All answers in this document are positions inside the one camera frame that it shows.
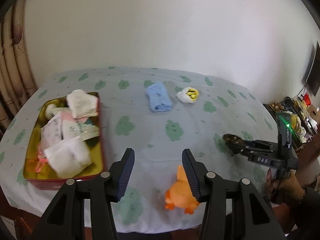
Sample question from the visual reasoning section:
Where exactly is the orange plush toy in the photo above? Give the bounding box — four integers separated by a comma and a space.
164, 165, 199, 215

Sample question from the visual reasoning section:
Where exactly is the white towel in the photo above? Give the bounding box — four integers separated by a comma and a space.
44, 136, 93, 178

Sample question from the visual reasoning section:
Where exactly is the white yellow fluffy pouch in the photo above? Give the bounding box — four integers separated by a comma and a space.
177, 87, 199, 104

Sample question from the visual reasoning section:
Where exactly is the white knitted sock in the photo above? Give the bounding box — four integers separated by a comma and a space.
67, 89, 98, 119

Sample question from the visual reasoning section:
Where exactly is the light blue towel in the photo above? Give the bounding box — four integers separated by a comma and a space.
145, 82, 173, 112

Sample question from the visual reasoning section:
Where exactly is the small white round plush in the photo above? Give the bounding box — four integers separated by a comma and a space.
45, 103, 57, 120

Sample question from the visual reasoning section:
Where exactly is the person right hand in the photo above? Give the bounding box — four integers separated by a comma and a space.
265, 169, 305, 206

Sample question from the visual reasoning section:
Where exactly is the cluttered side table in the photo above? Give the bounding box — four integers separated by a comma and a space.
264, 96, 319, 153

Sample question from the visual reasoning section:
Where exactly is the red gold tin box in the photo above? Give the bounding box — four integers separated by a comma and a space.
23, 89, 105, 190

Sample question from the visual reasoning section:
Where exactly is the pink white printed packet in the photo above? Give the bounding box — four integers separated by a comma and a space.
61, 111, 100, 141

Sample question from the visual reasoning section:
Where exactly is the blue green cloud tablecloth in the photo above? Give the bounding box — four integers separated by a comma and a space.
1, 67, 277, 233

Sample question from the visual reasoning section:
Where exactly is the white floral cloth pouch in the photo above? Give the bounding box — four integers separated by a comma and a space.
40, 112, 62, 152

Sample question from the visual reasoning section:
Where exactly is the pink ribbon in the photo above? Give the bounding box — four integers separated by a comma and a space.
35, 141, 48, 173

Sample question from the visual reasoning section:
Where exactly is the beige patterned curtain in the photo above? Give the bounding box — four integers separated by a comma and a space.
1, 0, 37, 135

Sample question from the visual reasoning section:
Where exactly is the black wall television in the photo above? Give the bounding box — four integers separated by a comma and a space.
306, 42, 320, 96

